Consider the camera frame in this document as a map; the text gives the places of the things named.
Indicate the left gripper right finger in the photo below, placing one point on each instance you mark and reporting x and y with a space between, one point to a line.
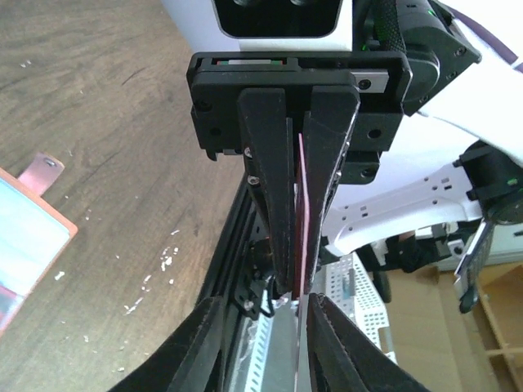
343 359

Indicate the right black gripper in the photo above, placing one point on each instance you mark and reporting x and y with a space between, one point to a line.
262 101

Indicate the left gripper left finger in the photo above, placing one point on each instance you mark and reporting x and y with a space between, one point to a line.
185 361

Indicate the pink leather card holder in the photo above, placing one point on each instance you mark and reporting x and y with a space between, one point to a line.
33 232

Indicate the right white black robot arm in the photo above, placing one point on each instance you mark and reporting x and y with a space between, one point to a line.
457 153

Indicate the light blue slotted cable duct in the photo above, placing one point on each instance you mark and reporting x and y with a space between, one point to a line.
253 359

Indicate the black aluminium frame rail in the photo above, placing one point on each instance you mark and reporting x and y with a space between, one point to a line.
241 262

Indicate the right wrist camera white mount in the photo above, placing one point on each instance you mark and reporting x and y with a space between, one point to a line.
271 26

